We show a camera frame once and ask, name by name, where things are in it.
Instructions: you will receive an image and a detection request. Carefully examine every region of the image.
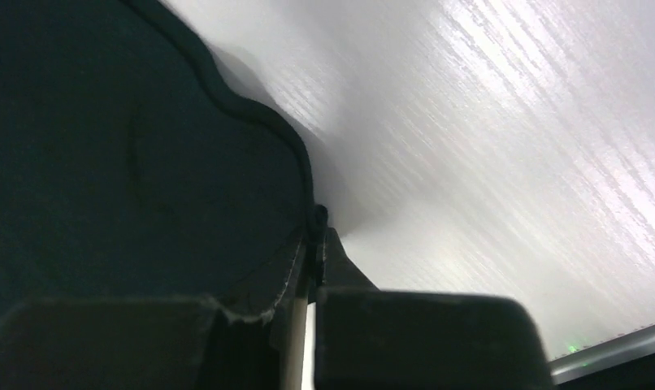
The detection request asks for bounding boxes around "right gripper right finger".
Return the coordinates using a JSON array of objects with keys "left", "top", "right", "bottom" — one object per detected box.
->
[{"left": 313, "top": 228, "right": 554, "bottom": 389}]

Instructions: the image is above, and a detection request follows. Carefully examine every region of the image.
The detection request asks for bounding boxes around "aluminium frame rail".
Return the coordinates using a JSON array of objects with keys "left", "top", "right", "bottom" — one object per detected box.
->
[{"left": 550, "top": 324, "right": 655, "bottom": 384}]

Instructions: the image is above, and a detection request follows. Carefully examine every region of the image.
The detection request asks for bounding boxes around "black t shirt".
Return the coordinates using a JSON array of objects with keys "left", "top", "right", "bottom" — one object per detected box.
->
[{"left": 0, "top": 1, "right": 327, "bottom": 318}]

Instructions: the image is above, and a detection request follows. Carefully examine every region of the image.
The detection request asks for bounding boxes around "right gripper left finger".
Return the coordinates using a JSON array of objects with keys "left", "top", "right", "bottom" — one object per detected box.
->
[{"left": 0, "top": 240, "right": 307, "bottom": 389}]

